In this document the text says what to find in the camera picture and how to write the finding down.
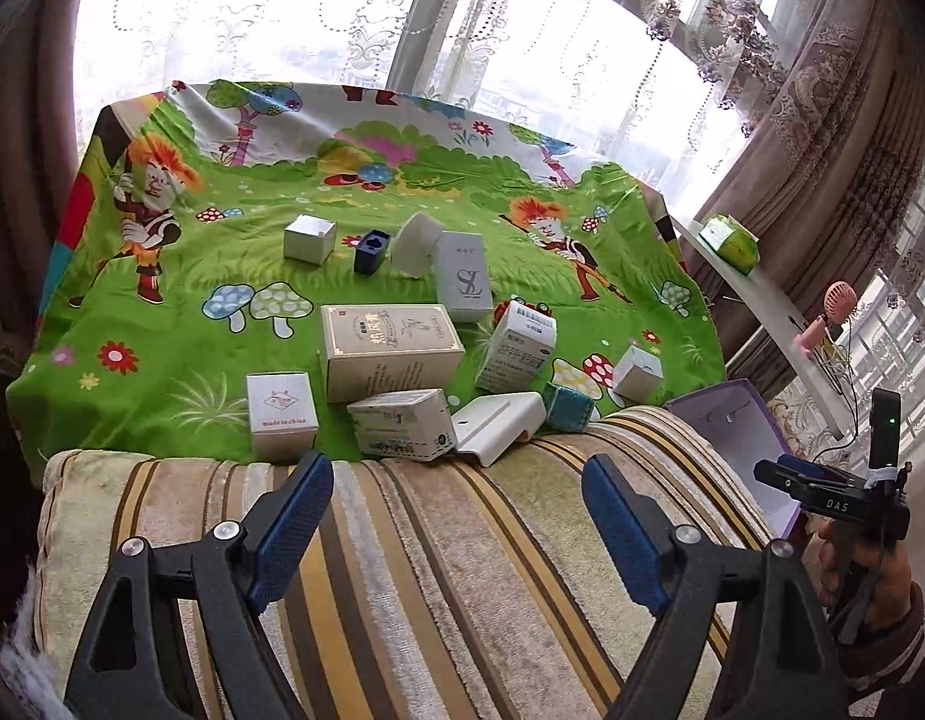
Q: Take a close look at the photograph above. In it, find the purple cardboard box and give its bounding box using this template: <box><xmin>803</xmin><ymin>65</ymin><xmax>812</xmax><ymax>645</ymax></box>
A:
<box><xmin>664</xmin><ymin>379</ymin><xmax>804</xmax><ymax>541</ymax></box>

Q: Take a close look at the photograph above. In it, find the person's right forearm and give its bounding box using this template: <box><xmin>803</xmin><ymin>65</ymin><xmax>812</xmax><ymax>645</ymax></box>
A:
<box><xmin>837</xmin><ymin>585</ymin><xmax>925</xmax><ymax>695</ymax></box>

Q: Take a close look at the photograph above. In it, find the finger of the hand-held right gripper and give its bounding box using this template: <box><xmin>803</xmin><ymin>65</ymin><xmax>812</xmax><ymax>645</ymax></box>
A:
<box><xmin>753</xmin><ymin>454</ymin><xmax>849</xmax><ymax>500</ymax></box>

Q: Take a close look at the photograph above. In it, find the tall grey box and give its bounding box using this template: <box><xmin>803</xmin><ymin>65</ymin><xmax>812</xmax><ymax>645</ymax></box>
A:
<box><xmin>434</xmin><ymin>231</ymin><xmax>495</xmax><ymax>323</ymax></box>

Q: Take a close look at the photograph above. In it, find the pink handheld fan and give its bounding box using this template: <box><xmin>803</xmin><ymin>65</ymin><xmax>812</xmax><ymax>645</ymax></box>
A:
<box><xmin>796</xmin><ymin>281</ymin><xmax>858</xmax><ymax>357</ymax></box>

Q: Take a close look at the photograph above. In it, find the white furry item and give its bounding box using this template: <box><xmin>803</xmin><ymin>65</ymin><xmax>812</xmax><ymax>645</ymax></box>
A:
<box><xmin>0</xmin><ymin>585</ymin><xmax>73</xmax><ymax>720</ymax></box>

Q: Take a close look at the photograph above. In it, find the white rounded box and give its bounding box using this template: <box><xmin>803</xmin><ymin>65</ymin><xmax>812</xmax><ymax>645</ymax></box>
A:
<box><xmin>391</xmin><ymin>211</ymin><xmax>444</xmax><ymax>280</ymax></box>

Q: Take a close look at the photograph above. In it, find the small teal box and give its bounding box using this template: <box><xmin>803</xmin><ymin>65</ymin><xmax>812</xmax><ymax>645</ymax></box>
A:
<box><xmin>543</xmin><ymin>382</ymin><xmax>602</xmax><ymax>434</ymax></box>

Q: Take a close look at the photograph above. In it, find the brown plain curtain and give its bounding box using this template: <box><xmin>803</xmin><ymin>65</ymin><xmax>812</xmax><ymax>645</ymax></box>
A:
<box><xmin>0</xmin><ymin>0</ymin><xmax>95</xmax><ymax>316</ymax></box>

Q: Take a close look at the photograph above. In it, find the large beige box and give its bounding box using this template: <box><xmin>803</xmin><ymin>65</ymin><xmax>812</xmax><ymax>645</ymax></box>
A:
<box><xmin>319</xmin><ymin>304</ymin><xmax>465</xmax><ymax>404</ymax></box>

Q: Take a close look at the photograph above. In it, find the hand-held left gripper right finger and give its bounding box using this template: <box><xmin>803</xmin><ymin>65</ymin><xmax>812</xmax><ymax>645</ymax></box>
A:
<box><xmin>580</xmin><ymin>454</ymin><xmax>854</xmax><ymax>720</ymax></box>

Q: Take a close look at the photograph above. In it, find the small white cube box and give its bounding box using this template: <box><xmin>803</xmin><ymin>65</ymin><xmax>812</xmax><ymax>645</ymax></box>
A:
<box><xmin>612</xmin><ymin>345</ymin><xmax>664</xmax><ymax>402</ymax></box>

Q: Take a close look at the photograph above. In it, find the green cartoon printed blanket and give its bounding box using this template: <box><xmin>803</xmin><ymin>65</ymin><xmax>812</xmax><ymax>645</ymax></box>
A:
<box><xmin>4</xmin><ymin>79</ymin><xmax>728</xmax><ymax>485</ymax></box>

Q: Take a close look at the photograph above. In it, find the white plastic stand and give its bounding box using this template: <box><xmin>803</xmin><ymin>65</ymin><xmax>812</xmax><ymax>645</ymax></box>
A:
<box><xmin>451</xmin><ymin>391</ymin><xmax>547</xmax><ymax>468</ymax></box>

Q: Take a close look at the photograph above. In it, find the small silver box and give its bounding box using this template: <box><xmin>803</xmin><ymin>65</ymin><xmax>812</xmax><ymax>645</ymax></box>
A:
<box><xmin>283</xmin><ymin>214</ymin><xmax>337</xmax><ymax>265</ymax></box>

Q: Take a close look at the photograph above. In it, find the dark blue open box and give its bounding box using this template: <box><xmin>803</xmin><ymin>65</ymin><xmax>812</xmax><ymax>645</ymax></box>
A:
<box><xmin>353</xmin><ymin>229</ymin><xmax>394</xmax><ymax>276</ymax></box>

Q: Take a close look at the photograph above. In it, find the white shelf board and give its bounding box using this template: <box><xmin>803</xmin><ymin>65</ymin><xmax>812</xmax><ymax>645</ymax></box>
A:
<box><xmin>668</xmin><ymin>214</ymin><xmax>857</xmax><ymax>440</ymax></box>

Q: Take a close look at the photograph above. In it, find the person's right hand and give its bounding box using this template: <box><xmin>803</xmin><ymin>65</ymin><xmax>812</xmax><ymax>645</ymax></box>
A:
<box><xmin>816</xmin><ymin>521</ymin><xmax>917</xmax><ymax>627</ymax></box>

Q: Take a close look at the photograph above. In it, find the white green-print medicine box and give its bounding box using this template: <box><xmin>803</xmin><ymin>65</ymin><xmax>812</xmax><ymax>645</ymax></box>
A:
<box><xmin>347</xmin><ymin>388</ymin><xmax>457</xmax><ymax>462</ymax></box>

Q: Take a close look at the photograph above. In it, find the white box with red print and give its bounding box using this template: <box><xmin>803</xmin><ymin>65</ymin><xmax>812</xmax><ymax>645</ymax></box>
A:
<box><xmin>246</xmin><ymin>371</ymin><xmax>317</xmax><ymax>464</ymax></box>

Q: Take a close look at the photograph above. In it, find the white window frame post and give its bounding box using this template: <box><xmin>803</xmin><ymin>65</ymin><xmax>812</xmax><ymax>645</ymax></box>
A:
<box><xmin>387</xmin><ymin>0</ymin><xmax>471</xmax><ymax>95</ymax></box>

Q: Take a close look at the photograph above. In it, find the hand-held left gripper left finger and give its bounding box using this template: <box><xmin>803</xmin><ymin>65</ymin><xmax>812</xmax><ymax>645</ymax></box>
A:
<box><xmin>63</xmin><ymin>451</ymin><xmax>336</xmax><ymax>720</ymax></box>

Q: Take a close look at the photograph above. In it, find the brown patterned curtain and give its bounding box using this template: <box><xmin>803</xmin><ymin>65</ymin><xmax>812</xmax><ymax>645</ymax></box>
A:
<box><xmin>687</xmin><ymin>0</ymin><xmax>925</xmax><ymax>406</ymax></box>

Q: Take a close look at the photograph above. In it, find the white barcode medicine box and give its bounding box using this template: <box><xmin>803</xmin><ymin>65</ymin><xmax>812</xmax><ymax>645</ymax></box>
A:
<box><xmin>475</xmin><ymin>300</ymin><xmax>559</xmax><ymax>393</ymax></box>

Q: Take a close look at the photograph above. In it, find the green tissue pack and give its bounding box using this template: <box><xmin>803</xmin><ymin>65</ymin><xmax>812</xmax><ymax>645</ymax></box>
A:
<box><xmin>698</xmin><ymin>214</ymin><xmax>762</xmax><ymax>276</ymax></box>

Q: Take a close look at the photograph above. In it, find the striped sofa cushion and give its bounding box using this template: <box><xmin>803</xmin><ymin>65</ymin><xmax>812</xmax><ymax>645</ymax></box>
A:
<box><xmin>31</xmin><ymin>405</ymin><xmax>801</xmax><ymax>720</ymax></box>

